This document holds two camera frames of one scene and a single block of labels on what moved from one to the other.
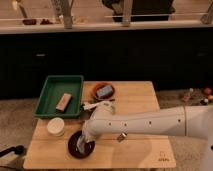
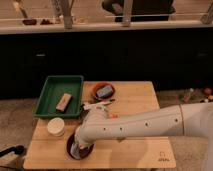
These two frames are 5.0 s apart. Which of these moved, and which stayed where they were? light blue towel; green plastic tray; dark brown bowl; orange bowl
Moved: light blue towel
Stayed: green plastic tray; orange bowl; dark brown bowl
